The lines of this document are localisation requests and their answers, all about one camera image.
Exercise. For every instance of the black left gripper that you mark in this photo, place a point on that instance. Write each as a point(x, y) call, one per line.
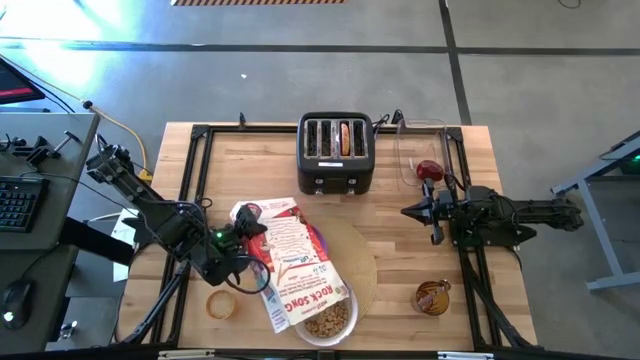
point(230, 242)

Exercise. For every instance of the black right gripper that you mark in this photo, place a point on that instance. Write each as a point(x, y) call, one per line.
point(442, 210)

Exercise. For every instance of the red white cereal box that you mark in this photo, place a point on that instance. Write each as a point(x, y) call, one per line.
point(300, 260)

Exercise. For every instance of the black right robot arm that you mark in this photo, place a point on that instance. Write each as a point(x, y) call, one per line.
point(540, 212)

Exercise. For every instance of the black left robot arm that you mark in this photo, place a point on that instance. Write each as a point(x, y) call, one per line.
point(150, 205)

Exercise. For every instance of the red round object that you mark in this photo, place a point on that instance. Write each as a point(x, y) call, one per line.
point(430, 170)

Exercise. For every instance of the clear plastic container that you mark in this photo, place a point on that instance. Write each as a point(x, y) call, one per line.
point(420, 145)

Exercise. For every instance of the purple plate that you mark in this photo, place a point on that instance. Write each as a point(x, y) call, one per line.
point(322, 242)

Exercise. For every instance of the round woven placemat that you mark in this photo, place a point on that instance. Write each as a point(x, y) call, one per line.
point(355, 260)

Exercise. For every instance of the amber glass cup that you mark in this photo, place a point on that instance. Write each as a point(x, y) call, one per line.
point(432, 299)

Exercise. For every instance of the black four-slot toaster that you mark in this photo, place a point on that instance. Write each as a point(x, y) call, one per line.
point(335, 175)

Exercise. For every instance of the brown cereal pile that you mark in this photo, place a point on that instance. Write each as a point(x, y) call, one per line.
point(330, 322)

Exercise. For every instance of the white paper sheet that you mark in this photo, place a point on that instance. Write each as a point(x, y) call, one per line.
point(120, 232)

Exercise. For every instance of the white bowl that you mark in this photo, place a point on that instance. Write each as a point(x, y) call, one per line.
point(320, 342)

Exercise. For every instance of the black flat panel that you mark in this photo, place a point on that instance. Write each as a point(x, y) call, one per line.
point(95, 242)

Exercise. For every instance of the grey desk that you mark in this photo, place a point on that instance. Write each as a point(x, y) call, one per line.
point(60, 170)

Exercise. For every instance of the silver metal knob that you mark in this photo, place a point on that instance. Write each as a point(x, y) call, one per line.
point(68, 330)

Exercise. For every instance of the black desk clamp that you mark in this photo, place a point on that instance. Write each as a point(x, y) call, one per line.
point(42, 150)

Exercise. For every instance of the black keyboard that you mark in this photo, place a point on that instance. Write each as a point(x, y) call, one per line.
point(20, 205)

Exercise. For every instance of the black computer mouse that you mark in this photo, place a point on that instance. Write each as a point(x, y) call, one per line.
point(17, 302)

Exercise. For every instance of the black monitor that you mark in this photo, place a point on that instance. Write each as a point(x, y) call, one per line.
point(15, 85)

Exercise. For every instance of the black aluminium frame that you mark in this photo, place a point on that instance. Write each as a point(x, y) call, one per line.
point(200, 131)

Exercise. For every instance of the silver metal bracket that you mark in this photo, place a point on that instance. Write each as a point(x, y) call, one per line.
point(185, 354)
point(465, 356)

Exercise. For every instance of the grey metal table frame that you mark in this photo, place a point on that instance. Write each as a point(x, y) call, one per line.
point(607, 240)

